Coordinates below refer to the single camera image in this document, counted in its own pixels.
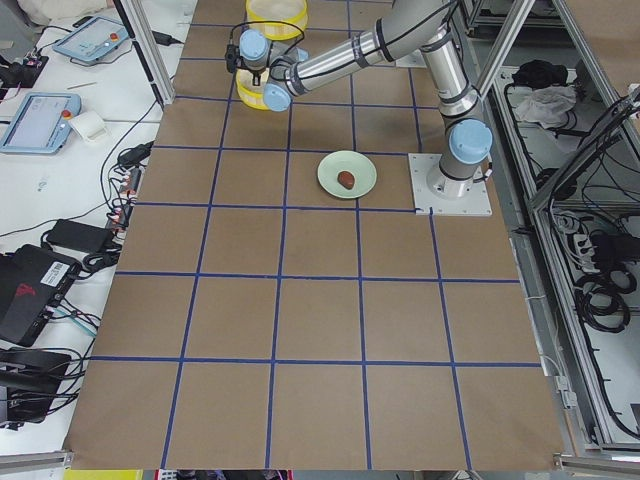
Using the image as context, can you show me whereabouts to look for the brown steamed bun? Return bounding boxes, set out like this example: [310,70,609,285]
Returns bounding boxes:
[337,170,356,190]

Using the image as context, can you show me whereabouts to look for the yellow steamer layer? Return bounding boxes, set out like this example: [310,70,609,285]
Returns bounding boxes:
[235,68,279,111]
[245,0,308,41]

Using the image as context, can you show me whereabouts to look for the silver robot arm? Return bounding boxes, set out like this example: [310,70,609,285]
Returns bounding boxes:
[225,1,493,199]

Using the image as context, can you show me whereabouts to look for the light green round plate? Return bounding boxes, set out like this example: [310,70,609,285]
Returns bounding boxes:
[317,150,377,199]

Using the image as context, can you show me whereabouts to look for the power strip with plugs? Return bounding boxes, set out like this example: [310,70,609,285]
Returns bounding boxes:
[105,166,144,233]

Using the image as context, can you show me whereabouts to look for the black power adapter brick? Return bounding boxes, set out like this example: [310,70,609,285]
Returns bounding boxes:
[41,219,114,253]

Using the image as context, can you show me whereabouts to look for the white small box device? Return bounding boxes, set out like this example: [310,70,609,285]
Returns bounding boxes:
[68,111,109,144]

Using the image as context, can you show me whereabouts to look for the white crumpled cloth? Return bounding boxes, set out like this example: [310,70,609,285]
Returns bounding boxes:
[514,86,577,129]

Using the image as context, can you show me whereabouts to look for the black cloth bundle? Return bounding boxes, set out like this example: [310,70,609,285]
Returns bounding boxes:
[512,59,568,89]

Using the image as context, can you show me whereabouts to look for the black computer box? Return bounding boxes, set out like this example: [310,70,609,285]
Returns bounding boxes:
[1,244,81,347]

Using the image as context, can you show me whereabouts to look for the lower blue teach pendant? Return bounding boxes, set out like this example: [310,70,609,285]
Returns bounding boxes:
[1,92,82,155]

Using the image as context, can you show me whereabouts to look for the blue teach pendant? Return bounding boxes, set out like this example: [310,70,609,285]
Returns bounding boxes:
[1,92,82,155]
[53,16,129,65]

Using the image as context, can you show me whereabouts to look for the upper blue teach pendant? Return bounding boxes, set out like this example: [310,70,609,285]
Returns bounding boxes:
[53,16,129,65]

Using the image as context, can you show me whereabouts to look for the black device lower left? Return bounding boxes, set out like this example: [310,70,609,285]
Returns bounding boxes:
[1,348,71,430]

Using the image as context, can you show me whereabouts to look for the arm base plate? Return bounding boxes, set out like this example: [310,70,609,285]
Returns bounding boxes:
[395,49,427,69]
[408,153,492,217]

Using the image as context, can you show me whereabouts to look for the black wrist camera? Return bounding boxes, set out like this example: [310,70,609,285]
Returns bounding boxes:
[225,43,240,74]

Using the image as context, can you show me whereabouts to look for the coiled black cables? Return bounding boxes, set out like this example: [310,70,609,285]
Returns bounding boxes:
[573,269,632,333]

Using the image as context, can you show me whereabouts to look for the aluminium frame post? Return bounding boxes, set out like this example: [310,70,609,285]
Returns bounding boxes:
[114,0,175,109]

